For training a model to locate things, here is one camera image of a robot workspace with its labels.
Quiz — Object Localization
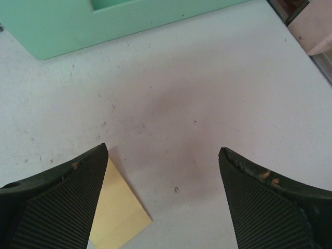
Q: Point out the green plastic desk organizer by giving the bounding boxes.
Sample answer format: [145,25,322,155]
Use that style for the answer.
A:
[1,0,240,60]

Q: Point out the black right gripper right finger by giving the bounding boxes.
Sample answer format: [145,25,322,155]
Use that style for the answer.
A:
[218,147,331,248]

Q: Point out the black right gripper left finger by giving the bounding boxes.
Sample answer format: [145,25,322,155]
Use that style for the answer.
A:
[1,143,108,248]

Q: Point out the tan sticky note pad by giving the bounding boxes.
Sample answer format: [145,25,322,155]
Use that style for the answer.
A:
[87,156,152,248]

